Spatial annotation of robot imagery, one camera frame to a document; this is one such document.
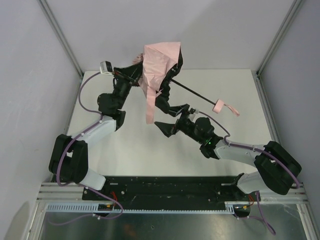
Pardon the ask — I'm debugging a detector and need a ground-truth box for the pink folding umbrella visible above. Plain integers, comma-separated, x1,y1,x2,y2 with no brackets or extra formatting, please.
131,41,241,125

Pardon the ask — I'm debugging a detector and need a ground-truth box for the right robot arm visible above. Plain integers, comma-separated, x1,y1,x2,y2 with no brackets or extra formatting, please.
155,103,302,195

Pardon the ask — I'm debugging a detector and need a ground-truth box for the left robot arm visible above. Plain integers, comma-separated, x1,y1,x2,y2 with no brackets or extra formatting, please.
48,61,143,191

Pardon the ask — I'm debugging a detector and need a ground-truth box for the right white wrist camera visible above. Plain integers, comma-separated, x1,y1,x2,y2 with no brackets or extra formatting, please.
188,108,200,121

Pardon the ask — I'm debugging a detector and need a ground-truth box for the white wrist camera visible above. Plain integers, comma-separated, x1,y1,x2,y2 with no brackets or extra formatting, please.
99,61,113,76
188,108,200,121

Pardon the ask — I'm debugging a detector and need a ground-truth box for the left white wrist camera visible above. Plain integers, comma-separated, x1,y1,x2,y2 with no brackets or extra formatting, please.
99,61,113,76

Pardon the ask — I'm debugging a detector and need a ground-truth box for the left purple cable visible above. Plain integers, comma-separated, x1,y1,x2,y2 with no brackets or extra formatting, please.
56,71,105,187

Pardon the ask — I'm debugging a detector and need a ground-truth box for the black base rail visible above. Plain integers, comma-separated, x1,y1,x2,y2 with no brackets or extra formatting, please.
82,176,257,211

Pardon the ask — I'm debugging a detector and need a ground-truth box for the grey cable duct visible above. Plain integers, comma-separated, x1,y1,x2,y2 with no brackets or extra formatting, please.
46,201,251,216

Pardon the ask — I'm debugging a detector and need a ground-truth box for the left aluminium corner post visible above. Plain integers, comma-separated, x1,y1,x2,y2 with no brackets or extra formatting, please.
36,0,84,78

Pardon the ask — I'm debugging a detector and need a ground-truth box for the aluminium corner post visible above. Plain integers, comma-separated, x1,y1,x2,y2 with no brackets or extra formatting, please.
257,0,306,76
36,0,84,78

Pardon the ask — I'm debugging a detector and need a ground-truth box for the right aluminium corner post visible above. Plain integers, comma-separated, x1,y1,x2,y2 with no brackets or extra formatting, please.
257,0,306,76

